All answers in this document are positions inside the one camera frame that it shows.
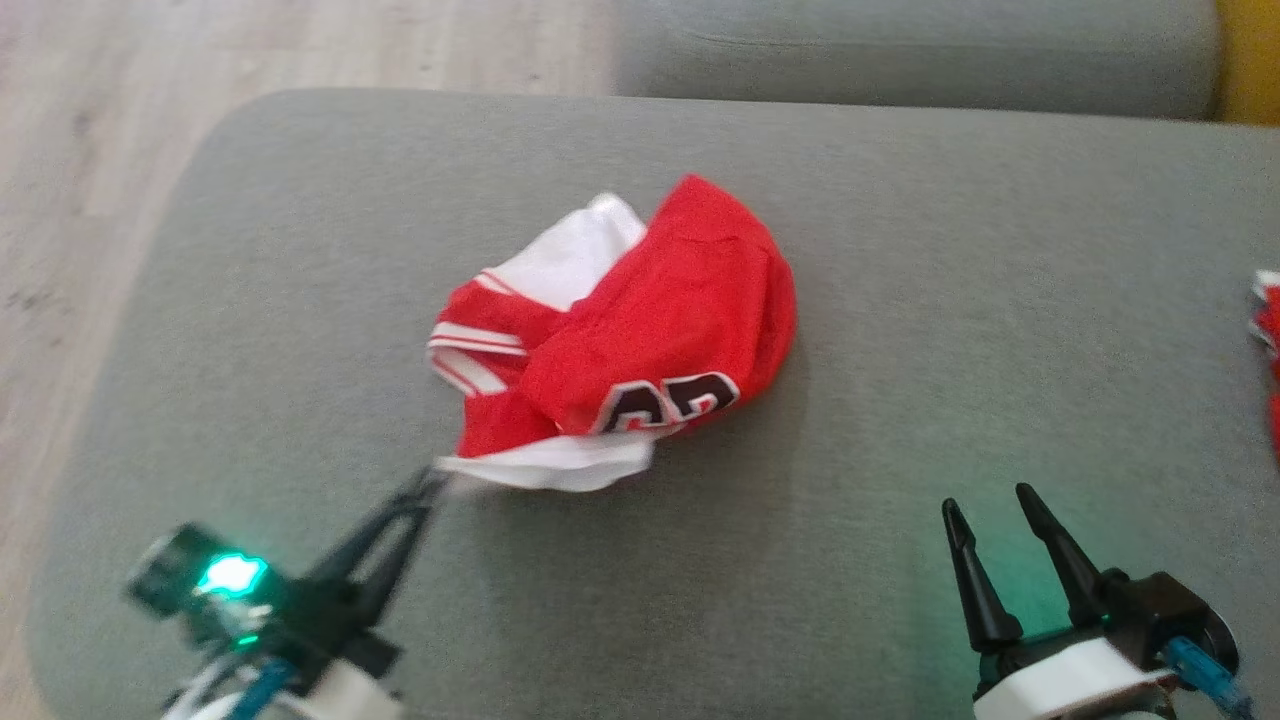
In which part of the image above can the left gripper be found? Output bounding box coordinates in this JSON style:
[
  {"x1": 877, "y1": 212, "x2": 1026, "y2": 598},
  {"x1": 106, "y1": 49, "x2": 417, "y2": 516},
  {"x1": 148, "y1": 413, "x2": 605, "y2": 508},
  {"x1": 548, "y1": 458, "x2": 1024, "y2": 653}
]
[{"x1": 165, "y1": 468, "x2": 450, "y2": 720}]

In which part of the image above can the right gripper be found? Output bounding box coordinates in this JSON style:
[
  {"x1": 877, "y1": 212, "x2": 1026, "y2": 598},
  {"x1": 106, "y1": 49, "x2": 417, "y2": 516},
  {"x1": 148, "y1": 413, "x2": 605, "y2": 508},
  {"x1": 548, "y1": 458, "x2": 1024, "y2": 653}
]
[{"x1": 940, "y1": 483, "x2": 1183, "y2": 720}]

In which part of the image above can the red white jersey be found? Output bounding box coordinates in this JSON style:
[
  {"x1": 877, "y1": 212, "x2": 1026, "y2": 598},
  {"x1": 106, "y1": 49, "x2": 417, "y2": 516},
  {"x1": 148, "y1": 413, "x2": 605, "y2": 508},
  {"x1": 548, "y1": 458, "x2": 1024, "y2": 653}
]
[{"x1": 427, "y1": 174, "x2": 798, "y2": 493}]

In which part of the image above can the red white folded garment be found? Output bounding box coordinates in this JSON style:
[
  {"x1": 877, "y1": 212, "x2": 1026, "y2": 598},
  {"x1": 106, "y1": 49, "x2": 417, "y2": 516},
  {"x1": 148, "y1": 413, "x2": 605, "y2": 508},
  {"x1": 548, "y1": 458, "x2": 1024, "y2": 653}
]
[{"x1": 1248, "y1": 268, "x2": 1280, "y2": 466}]

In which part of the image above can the large grey sofa seat cushion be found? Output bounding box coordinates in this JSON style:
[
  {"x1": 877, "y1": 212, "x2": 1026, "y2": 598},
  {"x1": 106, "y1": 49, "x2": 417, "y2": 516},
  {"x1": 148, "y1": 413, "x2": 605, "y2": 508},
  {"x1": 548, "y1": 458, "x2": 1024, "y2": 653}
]
[{"x1": 25, "y1": 88, "x2": 1280, "y2": 720}]

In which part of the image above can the small grey sofa seat cushion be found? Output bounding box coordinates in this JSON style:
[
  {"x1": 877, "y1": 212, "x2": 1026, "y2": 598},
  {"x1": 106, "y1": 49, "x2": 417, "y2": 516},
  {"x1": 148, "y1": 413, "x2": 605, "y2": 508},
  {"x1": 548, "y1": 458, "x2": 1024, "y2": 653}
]
[{"x1": 610, "y1": 0, "x2": 1223, "y2": 122}]

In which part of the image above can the wide yellow sofa back cushion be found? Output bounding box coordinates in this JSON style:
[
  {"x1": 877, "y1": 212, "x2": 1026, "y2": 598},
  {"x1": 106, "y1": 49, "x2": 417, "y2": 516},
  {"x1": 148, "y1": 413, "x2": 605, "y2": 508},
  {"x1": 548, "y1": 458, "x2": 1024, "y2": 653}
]
[{"x1": 1214, "y1": 0, "x2": 1280, "y2": 126}]

